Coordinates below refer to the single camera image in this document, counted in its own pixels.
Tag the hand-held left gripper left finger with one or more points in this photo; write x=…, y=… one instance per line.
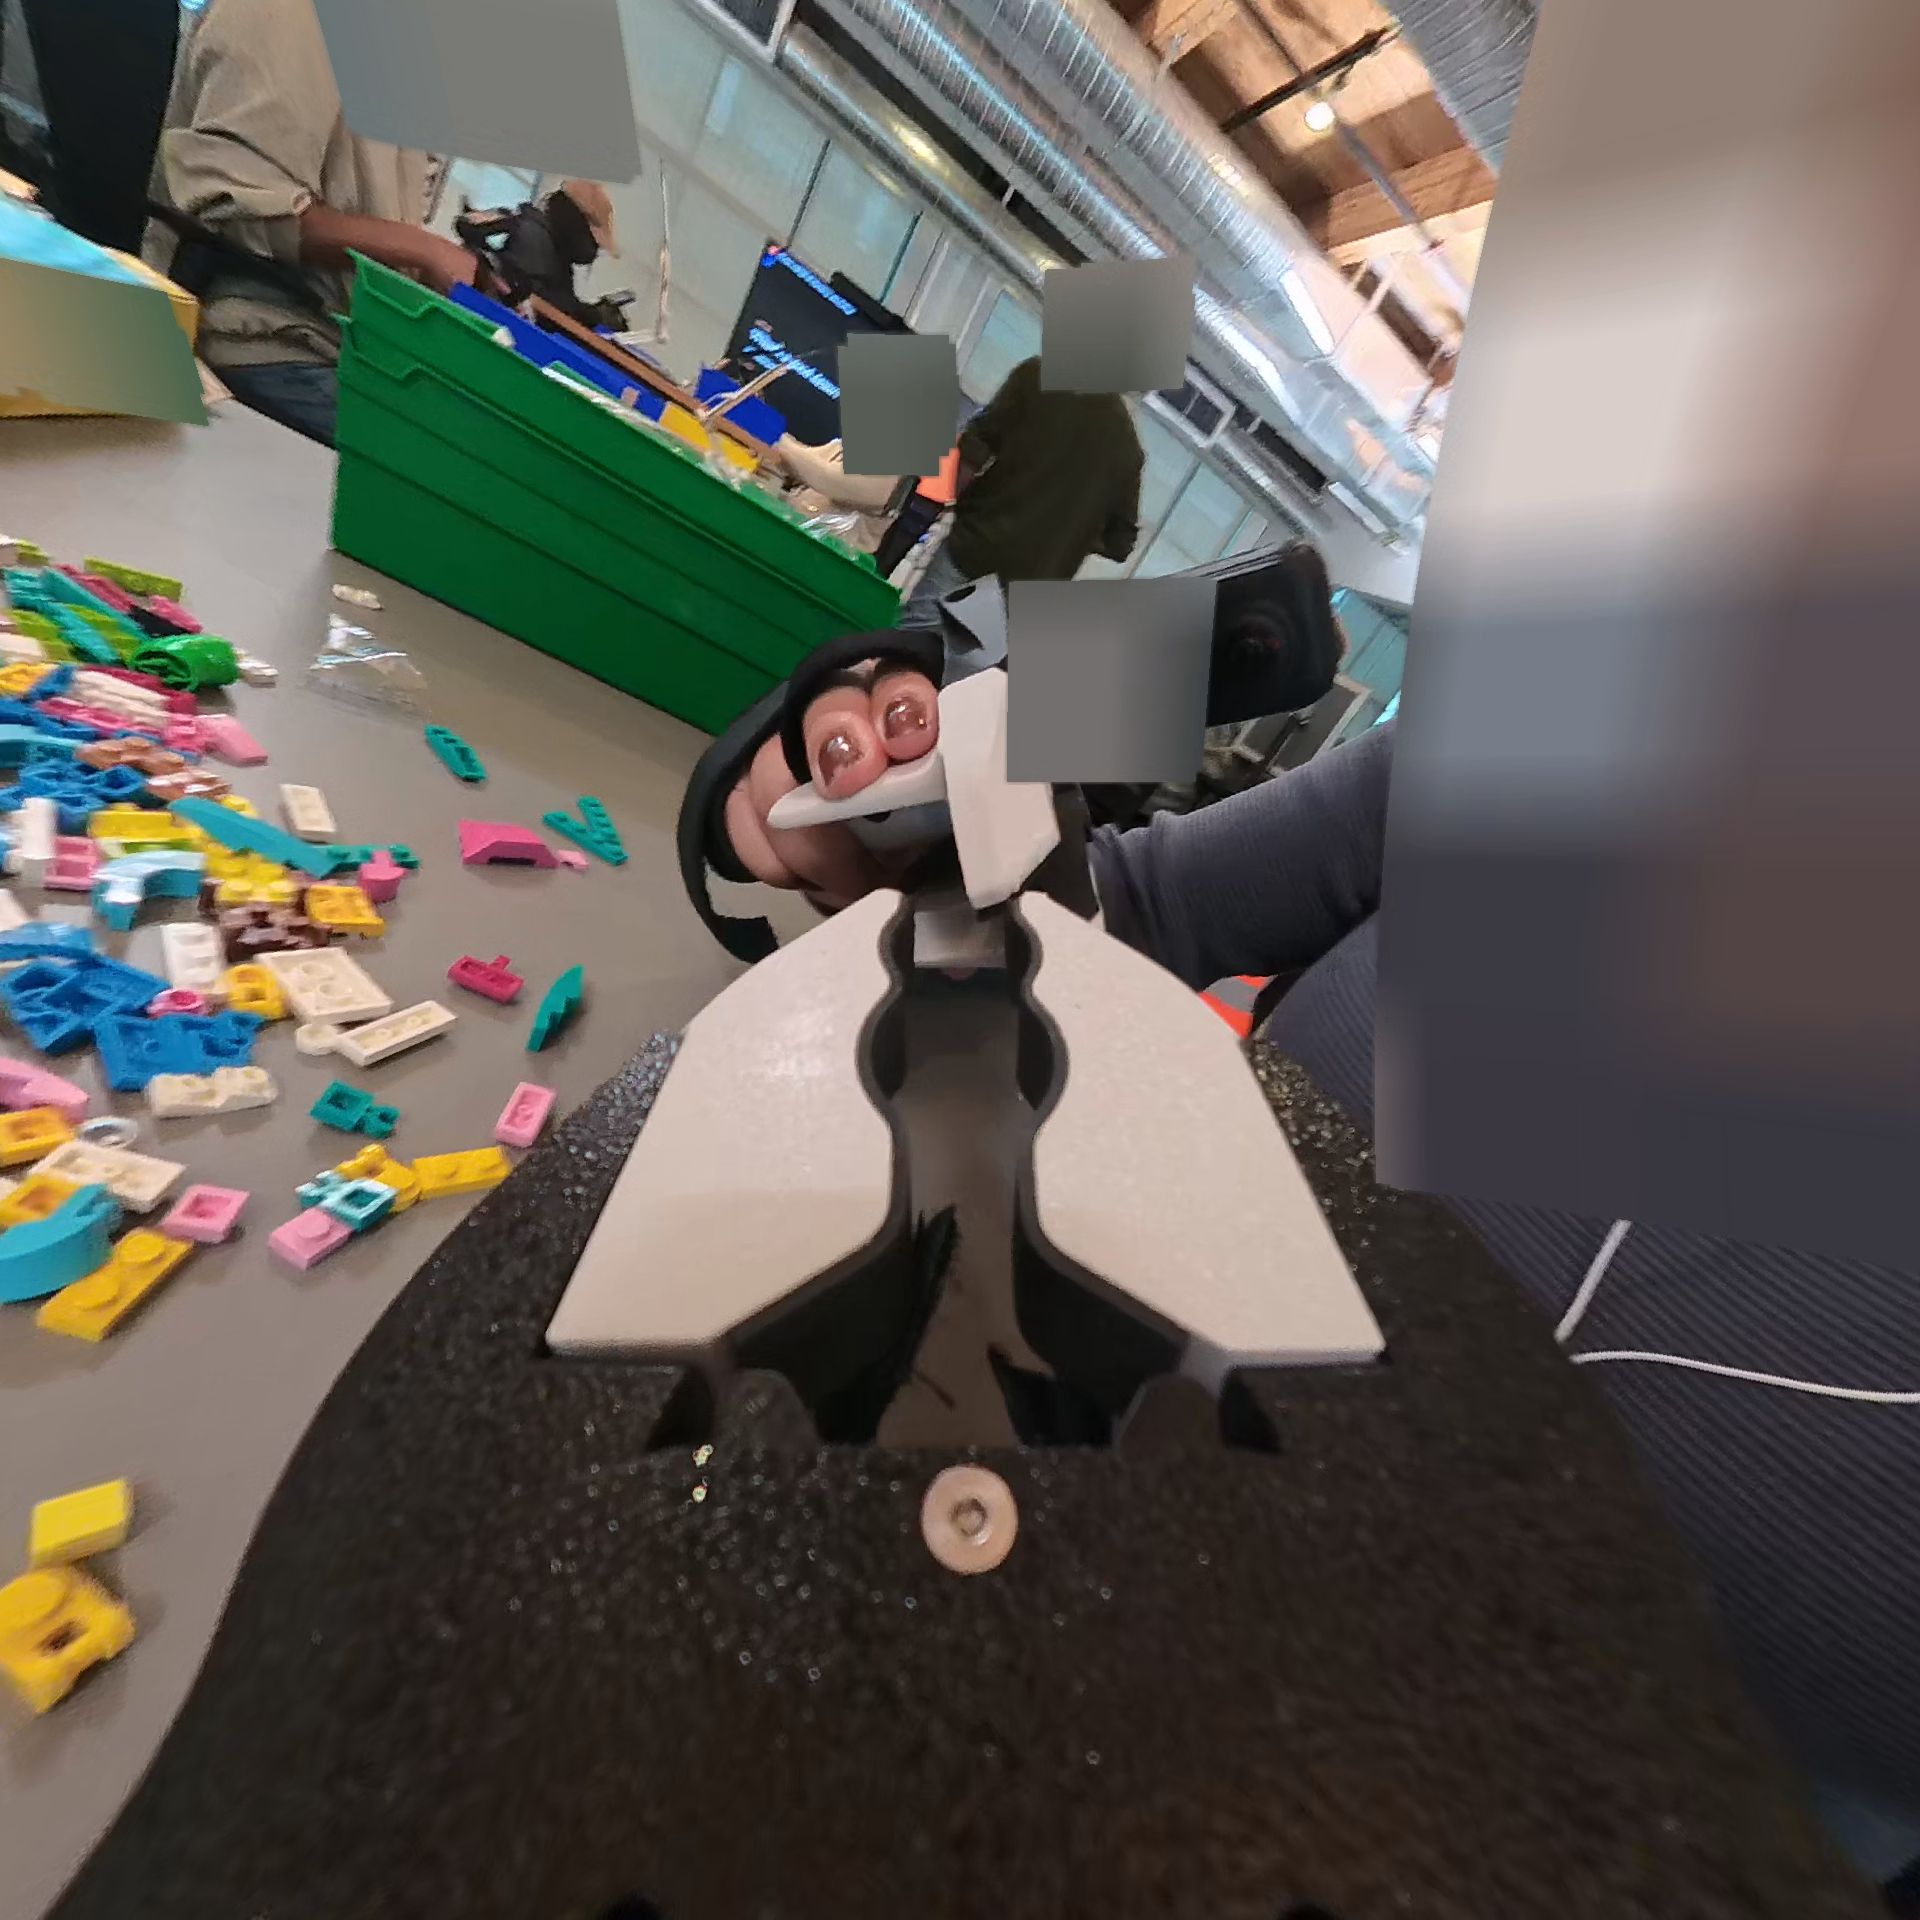
x=750, y=1156

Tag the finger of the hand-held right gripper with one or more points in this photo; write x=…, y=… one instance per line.
x=861, y=794
x=998, y=838

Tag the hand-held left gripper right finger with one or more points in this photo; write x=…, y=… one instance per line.
x=1183, y=1168

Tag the small white lego assembly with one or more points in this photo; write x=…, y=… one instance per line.
x=962, y=940

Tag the pile of lego bricks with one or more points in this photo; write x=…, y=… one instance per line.
x=168, y=901

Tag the person's right forearm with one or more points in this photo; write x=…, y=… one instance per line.
x=1244, y=856

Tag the yellow lego plate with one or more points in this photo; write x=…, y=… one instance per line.
x=86, y=1521

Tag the yellow lego brick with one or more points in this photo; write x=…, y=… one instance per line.
x=59, y=1636

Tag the yellow lego box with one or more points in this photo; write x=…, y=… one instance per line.
x=92, y=322

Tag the person's right hand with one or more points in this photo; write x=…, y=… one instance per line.
x=849, y=744

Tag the stack of green plastic bins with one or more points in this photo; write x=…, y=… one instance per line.
x=604, y=507

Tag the dark computer monitor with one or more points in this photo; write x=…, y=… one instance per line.
x=796, y=335

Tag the clear plastic bag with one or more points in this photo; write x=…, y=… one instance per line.
x=367, y=660

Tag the person's navy striped clothing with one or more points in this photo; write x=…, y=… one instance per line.
x=1722, y=1576

